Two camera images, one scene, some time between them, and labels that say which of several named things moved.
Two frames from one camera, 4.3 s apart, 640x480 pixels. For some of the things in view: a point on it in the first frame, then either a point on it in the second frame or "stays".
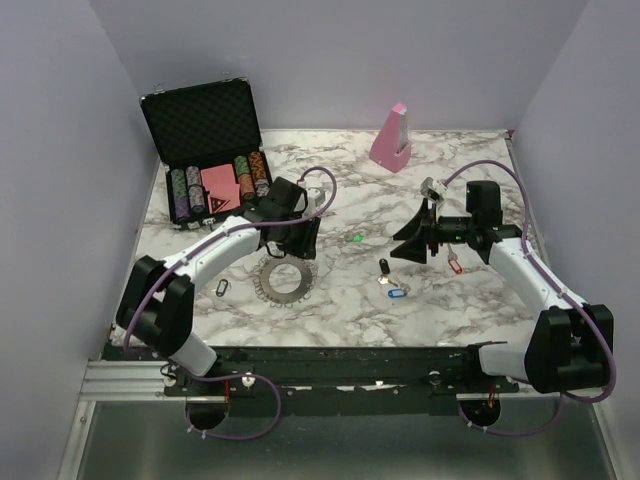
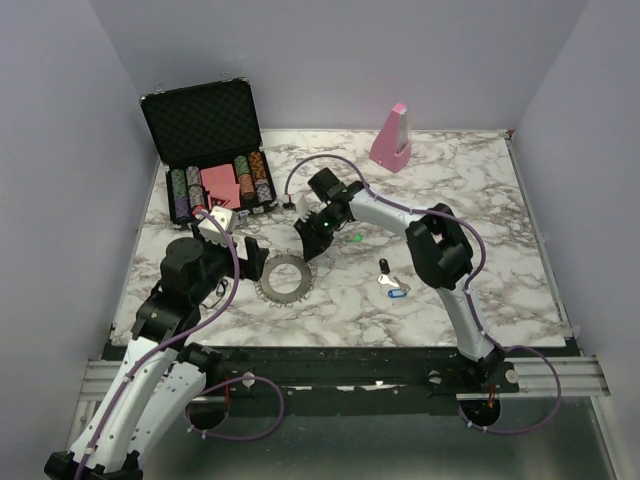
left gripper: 306,247 → 253,267
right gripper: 424,216 → 309,237
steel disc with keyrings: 308,273 stays
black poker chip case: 207,138 stays
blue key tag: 397,293 stays
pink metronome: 392,149 stays
